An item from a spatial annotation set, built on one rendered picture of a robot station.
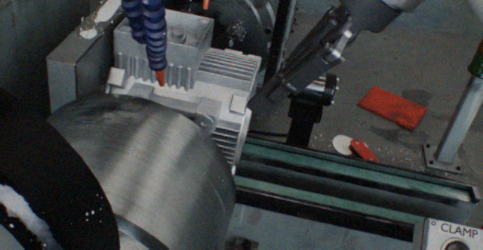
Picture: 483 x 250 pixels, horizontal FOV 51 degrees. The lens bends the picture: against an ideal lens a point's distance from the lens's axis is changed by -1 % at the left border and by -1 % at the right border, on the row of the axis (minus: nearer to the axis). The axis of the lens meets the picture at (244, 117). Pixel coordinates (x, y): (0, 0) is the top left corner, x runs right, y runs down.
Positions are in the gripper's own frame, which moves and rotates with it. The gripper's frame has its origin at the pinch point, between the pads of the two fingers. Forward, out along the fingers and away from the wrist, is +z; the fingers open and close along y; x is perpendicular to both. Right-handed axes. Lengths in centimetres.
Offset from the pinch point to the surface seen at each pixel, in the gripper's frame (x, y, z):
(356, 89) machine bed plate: 33, -59, 16
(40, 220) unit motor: -17, 47, -16
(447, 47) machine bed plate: 60, -98, 1
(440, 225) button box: 20.0, 16.1, -9.2
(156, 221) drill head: -8.2, 30.2, -0.2
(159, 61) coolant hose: -15.2, 9.4, 0.3
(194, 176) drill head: -6.3, 22.4, 0.1
